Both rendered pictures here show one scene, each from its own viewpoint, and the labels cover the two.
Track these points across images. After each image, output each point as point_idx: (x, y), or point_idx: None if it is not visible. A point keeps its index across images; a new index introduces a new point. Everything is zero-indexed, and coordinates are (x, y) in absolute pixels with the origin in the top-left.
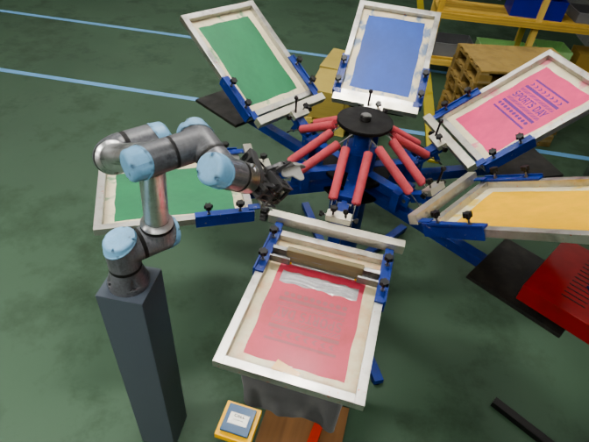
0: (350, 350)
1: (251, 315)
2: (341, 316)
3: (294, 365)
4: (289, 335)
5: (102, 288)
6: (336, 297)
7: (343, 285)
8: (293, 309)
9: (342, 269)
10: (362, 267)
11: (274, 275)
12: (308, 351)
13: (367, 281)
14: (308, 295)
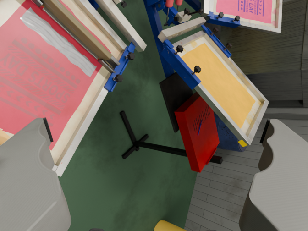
0: (67, 121)
1: None
2: (72, 87)
3: (6, 128)
4: (11, 93)
5: None
6: (74, 67)
7: (85, 57)
8: (25, 63)
9: (92, 47)
10: (109, 57)
11: (15, 9)
12: (26, 115)
13: (106, 67)
14: (48, 53)
